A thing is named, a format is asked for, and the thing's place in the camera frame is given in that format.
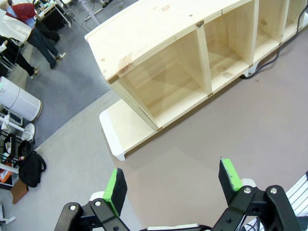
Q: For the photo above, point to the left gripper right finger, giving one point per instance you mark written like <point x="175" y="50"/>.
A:
<point x="227" y="183"/>

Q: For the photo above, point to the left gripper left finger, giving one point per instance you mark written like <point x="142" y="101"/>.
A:
<point x="118" y="190"/>

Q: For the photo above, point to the wooden riser with white legs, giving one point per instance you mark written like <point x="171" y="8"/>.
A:
<point x="125" y="127"/>

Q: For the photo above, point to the black backpack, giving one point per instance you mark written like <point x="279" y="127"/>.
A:
<point x="31" y="168"/>

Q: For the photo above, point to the brown cardboard piece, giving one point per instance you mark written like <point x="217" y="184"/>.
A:
<point x="19" y="191"/>

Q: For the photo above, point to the white desk lamp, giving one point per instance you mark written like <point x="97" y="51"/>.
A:
<point x="26" y="131"/>

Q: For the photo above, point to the white cylindrical appliance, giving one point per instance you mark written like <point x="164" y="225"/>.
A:
<point x="16" y="98"/>

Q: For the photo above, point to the light wooden cubby shelf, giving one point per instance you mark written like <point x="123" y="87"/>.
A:
<point x="149" y="29"/>

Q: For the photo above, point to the person in black clothes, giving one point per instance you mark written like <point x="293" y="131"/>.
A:
<point x="12" y="55"/>

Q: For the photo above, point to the person in red shirt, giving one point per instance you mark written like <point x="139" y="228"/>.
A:
<point x="14" y="27"/>

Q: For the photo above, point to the person in red top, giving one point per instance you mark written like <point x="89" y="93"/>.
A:
<point x="24" y="9"/>

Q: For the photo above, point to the white desk with black frame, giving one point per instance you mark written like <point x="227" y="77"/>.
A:
<point x="53" y="13"/>

